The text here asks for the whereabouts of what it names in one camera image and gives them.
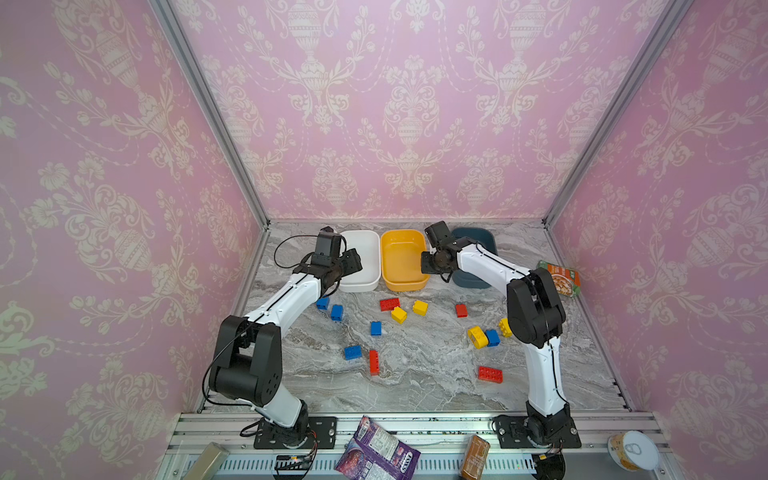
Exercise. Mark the red lego centre top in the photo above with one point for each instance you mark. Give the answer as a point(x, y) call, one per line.
point(389, 304)

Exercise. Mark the white plastic container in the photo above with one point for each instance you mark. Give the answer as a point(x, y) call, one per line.
point(367, 245)

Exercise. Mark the olive box bottom left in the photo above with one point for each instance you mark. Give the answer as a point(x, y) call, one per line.
point(208, 463)

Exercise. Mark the purple snack box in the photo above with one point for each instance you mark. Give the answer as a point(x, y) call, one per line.
point(373, 453)

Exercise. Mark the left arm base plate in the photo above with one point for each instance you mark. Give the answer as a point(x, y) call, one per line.
point(321, 432)

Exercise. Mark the yellow plastic container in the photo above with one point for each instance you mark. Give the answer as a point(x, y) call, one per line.
point(401, 260)

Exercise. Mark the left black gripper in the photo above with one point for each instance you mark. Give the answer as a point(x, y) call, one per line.
point(352, 260)

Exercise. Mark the blue long lego lower left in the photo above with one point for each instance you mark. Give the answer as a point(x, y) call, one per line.
point(352, 352)

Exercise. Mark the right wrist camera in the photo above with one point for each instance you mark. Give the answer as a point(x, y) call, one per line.
point(439, 235)

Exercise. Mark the small red lego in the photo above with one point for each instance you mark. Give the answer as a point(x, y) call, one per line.
point(461, 310)

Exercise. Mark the red upright lego lower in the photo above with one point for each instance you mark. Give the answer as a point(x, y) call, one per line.
point(374, 363)

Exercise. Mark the yellow lego centre left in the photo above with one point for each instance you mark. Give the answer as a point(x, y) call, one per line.
point(399, 315)

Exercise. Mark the blue square lego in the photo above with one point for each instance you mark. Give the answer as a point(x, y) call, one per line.
point(337, 312)

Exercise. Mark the yellow lego centre right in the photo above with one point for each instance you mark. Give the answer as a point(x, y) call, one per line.
point(420, 308)

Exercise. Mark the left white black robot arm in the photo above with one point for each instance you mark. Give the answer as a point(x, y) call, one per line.
point(247, 365)

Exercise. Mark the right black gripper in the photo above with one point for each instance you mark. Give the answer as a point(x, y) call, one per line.
point(430, 261)

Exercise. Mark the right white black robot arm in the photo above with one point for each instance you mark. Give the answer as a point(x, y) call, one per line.
point(535, 315)

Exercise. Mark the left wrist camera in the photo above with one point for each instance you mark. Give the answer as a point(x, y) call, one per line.
point(327, 247)

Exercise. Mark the aluminium front rail frame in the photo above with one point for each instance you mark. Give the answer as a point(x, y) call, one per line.
point(440, 438)

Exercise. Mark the yellow long lego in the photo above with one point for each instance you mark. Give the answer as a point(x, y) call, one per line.
point(478, 337)

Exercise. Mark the red long lego lower right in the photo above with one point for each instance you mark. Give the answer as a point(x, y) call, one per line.
point(489, 374)

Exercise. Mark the dark teal plastic container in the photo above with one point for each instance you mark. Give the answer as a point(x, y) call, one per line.
point(475, 268)

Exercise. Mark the brown snack bar packet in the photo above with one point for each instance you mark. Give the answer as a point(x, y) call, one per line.
point(475, 458)

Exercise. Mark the green food packet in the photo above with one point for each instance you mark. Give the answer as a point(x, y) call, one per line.
point(567, 281)

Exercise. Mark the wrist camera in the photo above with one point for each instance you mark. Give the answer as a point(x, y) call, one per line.
point(327, 247)
point(439, 235)

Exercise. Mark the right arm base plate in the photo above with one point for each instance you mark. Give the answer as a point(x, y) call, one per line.
point(512, 432)

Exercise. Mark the white tin can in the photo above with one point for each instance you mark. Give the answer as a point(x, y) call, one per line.
point(633, 451)

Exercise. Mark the small yellow lego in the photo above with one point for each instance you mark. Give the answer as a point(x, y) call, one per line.
point(504, 328)

